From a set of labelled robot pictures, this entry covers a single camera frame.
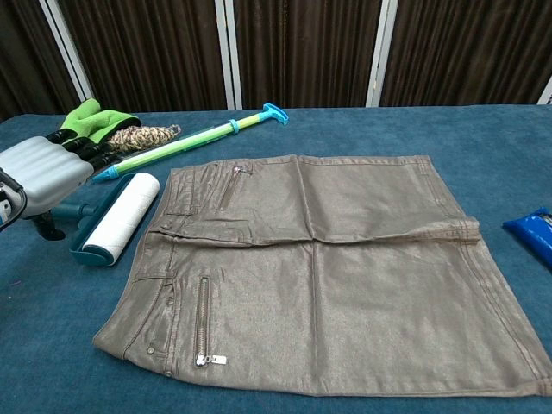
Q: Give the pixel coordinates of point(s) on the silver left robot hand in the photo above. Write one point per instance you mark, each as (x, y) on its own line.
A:
(47, 172)

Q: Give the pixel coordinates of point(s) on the teal lint roller white roll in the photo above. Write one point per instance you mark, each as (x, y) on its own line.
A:
(121, 215)

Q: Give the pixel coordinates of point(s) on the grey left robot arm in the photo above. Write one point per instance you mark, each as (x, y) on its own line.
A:
(5, 209)

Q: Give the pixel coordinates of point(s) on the green microfibre mitt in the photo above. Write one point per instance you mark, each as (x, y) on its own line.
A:
(86, 116)

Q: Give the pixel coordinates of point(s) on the dark brown pleated curtain panel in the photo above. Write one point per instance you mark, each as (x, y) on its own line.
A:
(466, 52)
(26, 56)
(146, 52)
(306, 52)

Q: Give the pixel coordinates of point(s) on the green blue tube pump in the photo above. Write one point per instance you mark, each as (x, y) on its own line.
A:
(181, 144)

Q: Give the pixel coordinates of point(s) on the brown coated skirt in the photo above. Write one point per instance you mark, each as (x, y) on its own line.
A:
(345, 280)

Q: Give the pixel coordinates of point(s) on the blue plush table cover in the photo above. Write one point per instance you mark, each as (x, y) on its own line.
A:
(388, 129)

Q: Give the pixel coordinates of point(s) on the blue snack packet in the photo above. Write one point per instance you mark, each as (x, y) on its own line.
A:
(530, 233)

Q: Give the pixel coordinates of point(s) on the white partition frame post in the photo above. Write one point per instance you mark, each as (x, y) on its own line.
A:
(381, 56)
(227, 56)
(547, 92)
(69, 52)

